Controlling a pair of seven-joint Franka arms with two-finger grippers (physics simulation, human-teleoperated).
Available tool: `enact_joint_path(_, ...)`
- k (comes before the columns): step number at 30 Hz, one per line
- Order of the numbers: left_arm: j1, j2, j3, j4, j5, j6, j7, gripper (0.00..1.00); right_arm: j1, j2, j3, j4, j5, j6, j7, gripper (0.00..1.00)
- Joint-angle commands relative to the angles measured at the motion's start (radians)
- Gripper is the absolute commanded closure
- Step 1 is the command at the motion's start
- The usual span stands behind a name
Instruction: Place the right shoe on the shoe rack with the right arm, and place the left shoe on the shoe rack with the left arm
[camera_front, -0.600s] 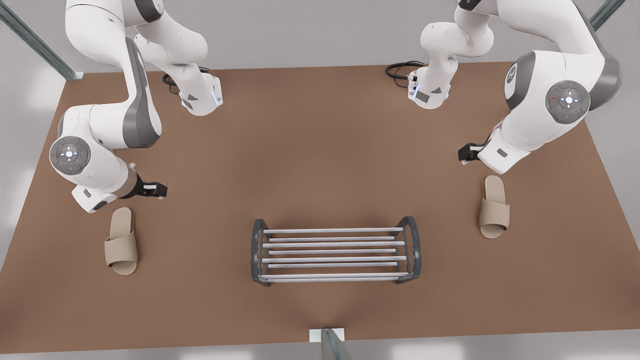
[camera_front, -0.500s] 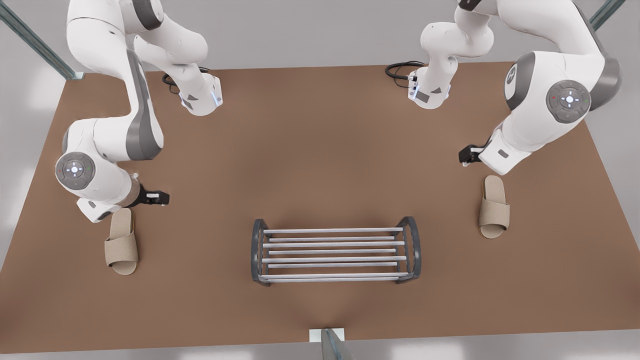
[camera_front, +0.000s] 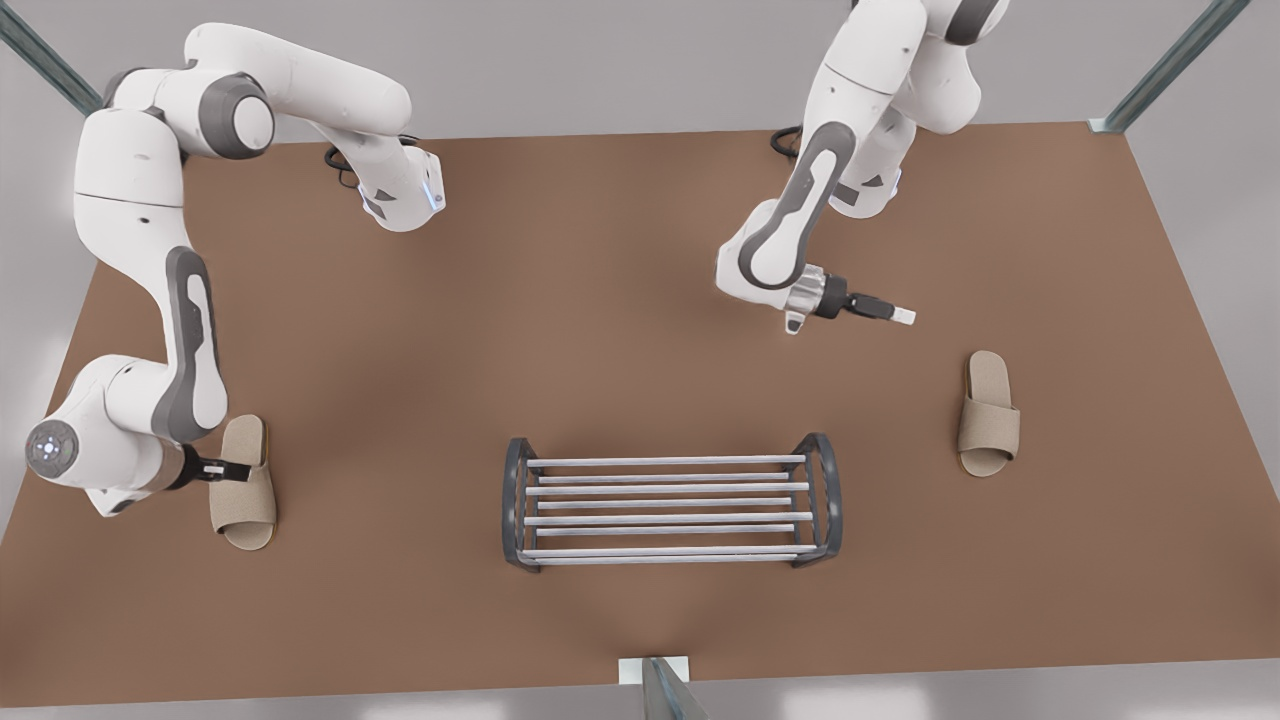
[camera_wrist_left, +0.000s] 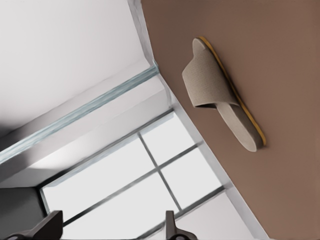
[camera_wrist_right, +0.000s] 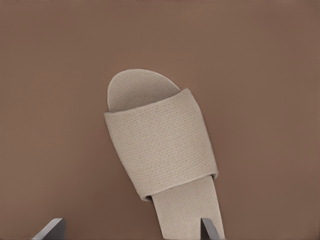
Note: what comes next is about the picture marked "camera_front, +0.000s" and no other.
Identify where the silver frame post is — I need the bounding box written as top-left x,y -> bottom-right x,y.
0,5 -> 104,116
619,656 -> 709,720
1089,0 -> 1253,135

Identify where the grey metal shoe rack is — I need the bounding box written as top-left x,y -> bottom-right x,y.
501,432 -> 844,573

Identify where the beige slipper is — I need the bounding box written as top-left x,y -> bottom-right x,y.
956,350 -> 1022,478
208,414 -> 278,552

